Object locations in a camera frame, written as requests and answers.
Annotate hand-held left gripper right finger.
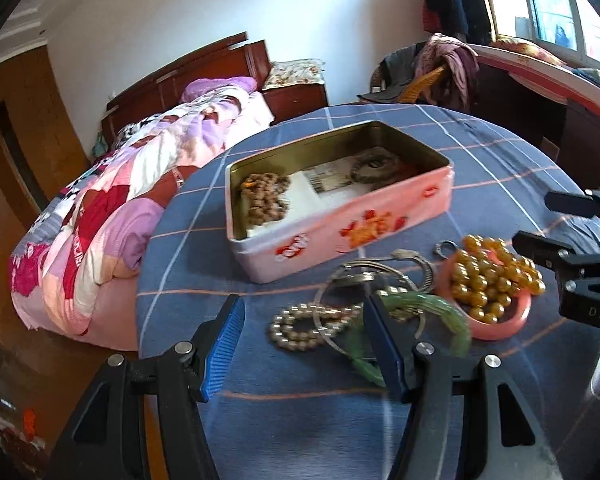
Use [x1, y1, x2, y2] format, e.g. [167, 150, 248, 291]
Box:
[362, 291, 561, 480]

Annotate grey garment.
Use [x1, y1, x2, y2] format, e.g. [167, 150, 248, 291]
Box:
[379, 45, 422, 92]

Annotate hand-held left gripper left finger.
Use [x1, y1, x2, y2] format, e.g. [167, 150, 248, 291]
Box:
[45, 294, 246, 480]

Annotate pink bangle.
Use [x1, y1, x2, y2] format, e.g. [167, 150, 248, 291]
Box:
[432, 250, 532, 342]

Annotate pink purple draped clothes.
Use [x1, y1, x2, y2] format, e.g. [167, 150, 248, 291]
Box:
[412, 33, 481, 112]

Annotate window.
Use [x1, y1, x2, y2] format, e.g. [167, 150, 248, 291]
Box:
[479, 0, 600, 67]

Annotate dark wooden desk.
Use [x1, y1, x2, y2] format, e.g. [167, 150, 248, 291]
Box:
[466, 42, 600, 192]

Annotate yellow amber bead necklace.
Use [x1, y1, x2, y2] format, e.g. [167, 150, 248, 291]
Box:
[450, 234, 547, 324]

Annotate wooden wardrobe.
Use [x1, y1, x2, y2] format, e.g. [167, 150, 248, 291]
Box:
[0, 45, 92, 281]

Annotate green jade bangle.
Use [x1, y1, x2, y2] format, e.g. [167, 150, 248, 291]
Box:
[344, 292, 474, 389]

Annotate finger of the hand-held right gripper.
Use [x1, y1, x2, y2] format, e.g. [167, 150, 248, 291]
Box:
[545, 182, 600, 222]
[512, 230, 600, 332]

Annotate printed paper card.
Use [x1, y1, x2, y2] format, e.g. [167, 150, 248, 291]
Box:
[301, 160, 362, 194]

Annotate wooden bed headboard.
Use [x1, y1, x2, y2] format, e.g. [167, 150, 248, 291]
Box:
[101, 32, 274, 147]

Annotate pink patchwork quilt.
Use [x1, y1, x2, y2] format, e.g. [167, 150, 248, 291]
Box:
[8, 85, 262, 337]

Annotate pink floral tin box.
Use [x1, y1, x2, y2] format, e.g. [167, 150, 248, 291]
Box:
[224, 121, 455, 284]

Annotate pearl bead bracelet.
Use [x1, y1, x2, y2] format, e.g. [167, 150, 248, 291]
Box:
[267, 302, 362, 357]

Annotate thin silver bangles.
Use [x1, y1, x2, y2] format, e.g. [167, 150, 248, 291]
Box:
[313, 256, 437, 352]

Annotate brown wooden bead bracelet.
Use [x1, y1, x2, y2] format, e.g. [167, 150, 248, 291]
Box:
[240, 172, 292, 227]

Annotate pink bed sheet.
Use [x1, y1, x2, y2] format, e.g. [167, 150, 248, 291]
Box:
[10, 91, 277, 352]

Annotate purple pillow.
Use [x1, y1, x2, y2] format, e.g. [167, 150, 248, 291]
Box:
[180, 76, 258, 104]

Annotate grey bead bracelet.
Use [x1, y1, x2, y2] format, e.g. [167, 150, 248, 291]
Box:
[350, 148, 402, 184]

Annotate wicker chair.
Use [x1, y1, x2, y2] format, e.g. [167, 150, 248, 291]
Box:
[370, 45, 452, 106]

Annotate floral cloth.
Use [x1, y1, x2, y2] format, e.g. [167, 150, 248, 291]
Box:
[269, 58, 328, 87]

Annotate wooden nightstand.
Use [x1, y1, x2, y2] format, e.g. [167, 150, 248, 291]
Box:
[261, 79, 330, 126]

